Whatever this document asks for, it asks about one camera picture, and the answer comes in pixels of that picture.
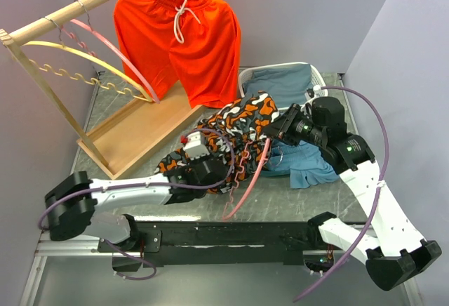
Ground dark green basket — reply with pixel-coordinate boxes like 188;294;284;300
260;167;290;178

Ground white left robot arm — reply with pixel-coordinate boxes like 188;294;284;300
39;157;231;251

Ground grey-blue cloth in basket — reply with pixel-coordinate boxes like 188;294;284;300
243;64;313;109

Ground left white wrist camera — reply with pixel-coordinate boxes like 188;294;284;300
180;131;210;159

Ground orange shorts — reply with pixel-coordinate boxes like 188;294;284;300
113;0;241;108

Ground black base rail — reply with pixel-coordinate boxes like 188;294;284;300
117;221;337;267

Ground wooden clothes rack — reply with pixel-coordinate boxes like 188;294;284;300
1;0;206;180

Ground light pink hanger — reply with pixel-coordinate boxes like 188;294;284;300
221;137;285;221

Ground white laundry basket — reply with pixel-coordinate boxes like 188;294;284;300
238;62;328;110

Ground aluminium frame rail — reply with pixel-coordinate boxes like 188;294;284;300
19;232;116;306

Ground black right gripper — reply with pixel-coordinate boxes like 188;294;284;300
262;102;326;147

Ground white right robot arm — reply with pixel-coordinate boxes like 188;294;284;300
264;97;442;291

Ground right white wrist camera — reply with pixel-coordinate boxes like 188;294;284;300
305;85;322;100

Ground camouflage patterned shorts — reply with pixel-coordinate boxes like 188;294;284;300
150;91;280;194

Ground light blue shorts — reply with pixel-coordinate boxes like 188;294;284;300
264;142;340;189

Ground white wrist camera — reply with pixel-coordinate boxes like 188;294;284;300
180;131;210;159
305;85;322;100

